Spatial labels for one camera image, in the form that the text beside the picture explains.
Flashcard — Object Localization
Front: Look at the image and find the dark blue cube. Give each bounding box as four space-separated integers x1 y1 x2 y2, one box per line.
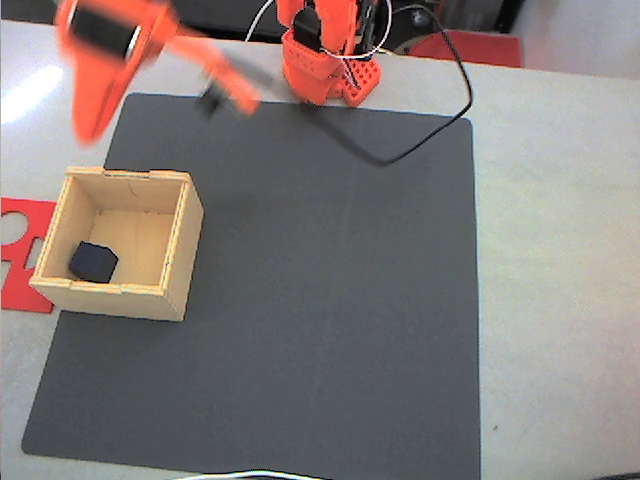
68 241 120 284

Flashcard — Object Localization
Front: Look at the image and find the open wooden box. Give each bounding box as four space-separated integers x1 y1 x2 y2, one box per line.
28 165 205 324

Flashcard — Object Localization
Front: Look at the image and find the black background equipment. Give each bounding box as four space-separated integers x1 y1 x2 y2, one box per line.
169 0 282 42

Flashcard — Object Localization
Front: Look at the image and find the red cut-out sheet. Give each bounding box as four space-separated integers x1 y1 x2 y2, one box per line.
0 196 57 315

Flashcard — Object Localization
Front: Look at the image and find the dark grey mat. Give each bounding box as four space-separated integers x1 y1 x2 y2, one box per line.
20 92 482 480

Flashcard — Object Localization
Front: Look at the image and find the red flat plate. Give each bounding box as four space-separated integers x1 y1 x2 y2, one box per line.
408 28 524 69

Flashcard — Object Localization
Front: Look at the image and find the orange bracket with black camera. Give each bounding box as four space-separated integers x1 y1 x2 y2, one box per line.
168 27 262 120

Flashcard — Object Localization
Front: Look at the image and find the thin white cable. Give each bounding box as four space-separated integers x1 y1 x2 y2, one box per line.
244 0 277 44

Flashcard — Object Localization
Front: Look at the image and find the black camera cable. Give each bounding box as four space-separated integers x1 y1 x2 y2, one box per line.
234 3 474 168

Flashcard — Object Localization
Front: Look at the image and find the white cable loop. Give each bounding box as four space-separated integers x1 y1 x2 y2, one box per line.
169 468 332 480

